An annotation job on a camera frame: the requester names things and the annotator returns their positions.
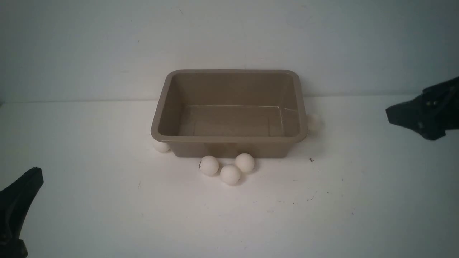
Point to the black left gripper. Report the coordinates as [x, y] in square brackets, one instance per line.
[15, 201]

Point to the white ping-pong ball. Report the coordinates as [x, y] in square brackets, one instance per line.
[230, 174]
[245, 162]

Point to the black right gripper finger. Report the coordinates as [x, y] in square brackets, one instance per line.
[440, 94]
[412, 115]

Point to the white ball with black mark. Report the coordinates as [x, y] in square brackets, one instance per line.
[209, 165]

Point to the tan plastic bin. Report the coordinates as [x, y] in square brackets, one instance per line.
[226, 112]

